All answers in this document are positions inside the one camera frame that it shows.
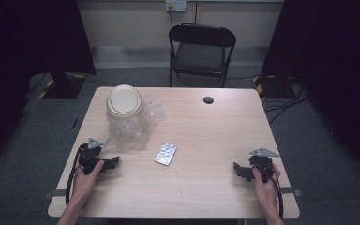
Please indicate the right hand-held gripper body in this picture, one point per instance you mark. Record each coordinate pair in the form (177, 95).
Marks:
(262, 162)

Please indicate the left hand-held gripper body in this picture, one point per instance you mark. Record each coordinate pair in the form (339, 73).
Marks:
(89, 156)

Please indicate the person's right hand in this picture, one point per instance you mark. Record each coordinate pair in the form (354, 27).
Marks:
(264, 190)

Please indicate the person's left hand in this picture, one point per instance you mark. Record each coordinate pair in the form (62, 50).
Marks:
(84, 182)

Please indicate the silver blister pack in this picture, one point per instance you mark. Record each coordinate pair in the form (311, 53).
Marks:
(165, 154)

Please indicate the clear plastic bag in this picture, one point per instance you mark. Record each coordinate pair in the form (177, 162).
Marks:
(151, 112)

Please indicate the black stand base striped tape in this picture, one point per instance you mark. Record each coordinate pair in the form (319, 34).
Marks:
(64, 86)
(272, 86)

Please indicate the black folding chair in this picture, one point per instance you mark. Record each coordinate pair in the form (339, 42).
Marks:
(201, 56)

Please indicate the dark curtain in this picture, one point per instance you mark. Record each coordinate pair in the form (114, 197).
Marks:
(334, 56)
(28, 40)

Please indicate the white wall outlet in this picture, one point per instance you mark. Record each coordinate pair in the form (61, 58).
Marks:
(175, 5)

